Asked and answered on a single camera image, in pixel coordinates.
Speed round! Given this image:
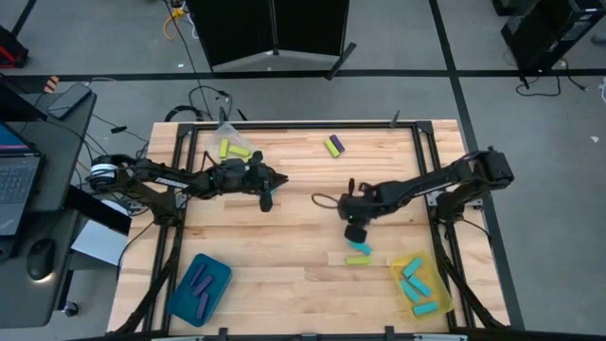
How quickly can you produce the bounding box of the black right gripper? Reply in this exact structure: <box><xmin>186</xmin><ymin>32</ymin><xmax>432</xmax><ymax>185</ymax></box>
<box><xmin>336</xmin><ymin>186</ymin><xmax>383</xmax><ymax>244</ymax></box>

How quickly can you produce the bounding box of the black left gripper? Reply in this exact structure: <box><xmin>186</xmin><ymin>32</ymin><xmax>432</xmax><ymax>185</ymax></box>
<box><xmin>220</xmin><ymin>151</ymin><xmax>291</xmax><ymax>213</ymax></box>

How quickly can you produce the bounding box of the clear plastic bin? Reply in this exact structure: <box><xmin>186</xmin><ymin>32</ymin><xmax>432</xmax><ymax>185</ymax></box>
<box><xmin>207</xmin><ymin>121</ymin><xmax>259</xmax><ymax>162</ymax></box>

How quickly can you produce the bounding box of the yellow plastic bin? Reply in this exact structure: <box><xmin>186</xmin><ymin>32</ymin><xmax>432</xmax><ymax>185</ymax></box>
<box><xmin>388</xmin><ymin>249</ymin><xmax>455</xmax><ymax>324</ymax></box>

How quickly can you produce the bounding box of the grey power strip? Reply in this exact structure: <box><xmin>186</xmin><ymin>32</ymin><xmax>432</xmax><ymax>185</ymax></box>
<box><xmin>117</xmin><ymin>194</ymin><xmax>155</xmax><ymax>214</ymax></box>

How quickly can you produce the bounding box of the blue plastic bin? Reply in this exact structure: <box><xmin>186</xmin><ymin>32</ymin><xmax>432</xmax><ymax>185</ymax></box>
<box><xmin>165</xmin><ymin>252</ymin><xmax>234</xmax><ymax>328</ymax></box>

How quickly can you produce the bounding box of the black folding partition screen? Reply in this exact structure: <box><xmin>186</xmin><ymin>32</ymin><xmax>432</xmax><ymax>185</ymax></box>
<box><xmin>186</xmin><ymin>0</ymin><xmax>358</xmax><ymax>81</ymax></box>

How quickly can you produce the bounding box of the white paper sheet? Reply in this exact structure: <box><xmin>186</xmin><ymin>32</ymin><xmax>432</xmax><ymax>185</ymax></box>
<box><xmin>69</xmin><ymin>198</ymin><xmax>132</xmax><ymax>267</ymax></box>

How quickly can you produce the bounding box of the black desk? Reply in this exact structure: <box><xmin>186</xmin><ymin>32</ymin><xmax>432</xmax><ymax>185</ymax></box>
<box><xmin>0</xmin><ymin>70</ymin><xmax>134</xmax><ymax>331</ymax></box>

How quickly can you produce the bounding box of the black smartphone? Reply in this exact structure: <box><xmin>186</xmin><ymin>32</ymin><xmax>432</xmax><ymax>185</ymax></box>
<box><xmin>45</xmin><ymin>82</ymin><xmax>93</xmax><ymax>120</ymax></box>

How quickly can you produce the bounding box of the black computer mouse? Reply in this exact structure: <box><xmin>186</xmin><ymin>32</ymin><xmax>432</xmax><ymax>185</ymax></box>
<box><xmin>26</xmin><ymin>238</ymin><xmax>57</xmax><ymax>282</ymax></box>

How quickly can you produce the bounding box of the open laptop computer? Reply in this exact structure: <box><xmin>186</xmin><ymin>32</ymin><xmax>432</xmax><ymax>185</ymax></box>
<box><xmin>0</xmin><ymin>120</ymin><xmax>45</xmax><ymax>238</ymax></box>

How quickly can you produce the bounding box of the black equipment cabinet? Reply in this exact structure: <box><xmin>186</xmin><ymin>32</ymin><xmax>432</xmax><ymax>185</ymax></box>
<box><xmin>500</xmin><ymin>0</ymin><xmax>606</xmax><ymax>73</ymax></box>

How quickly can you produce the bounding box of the red black tool case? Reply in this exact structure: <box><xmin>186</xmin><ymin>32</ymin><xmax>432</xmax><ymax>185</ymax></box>
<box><xmin>0</xmin><ymin>24</ymin><xmax>29</xmax><ymax>70</ymax></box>

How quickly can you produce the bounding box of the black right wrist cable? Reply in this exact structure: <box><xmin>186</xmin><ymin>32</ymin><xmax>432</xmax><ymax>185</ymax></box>
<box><xmin>311</xmin><ymin>177</ymin><xmax>357</xmax><ymax>210</ymax></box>

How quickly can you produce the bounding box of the black aluminium table frame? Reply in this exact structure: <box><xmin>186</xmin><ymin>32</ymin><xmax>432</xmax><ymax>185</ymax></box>
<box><xmin>113</xmin><ymin>120</ymin><xmax>512</xmax><ymax>335</ymax></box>

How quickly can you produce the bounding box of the black floor cable coil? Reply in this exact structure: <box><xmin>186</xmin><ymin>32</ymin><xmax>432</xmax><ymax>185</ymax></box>
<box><xmin>163</xmin><ymin>83</ymin><xmax>250</xmax><ymax>123</ymax></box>

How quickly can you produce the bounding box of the yellow power cable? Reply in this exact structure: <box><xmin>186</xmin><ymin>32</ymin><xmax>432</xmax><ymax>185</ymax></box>
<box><xmin>162</xmin><ymin>3</ymin><xmax>189</xmax><ymax>42</ymax></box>

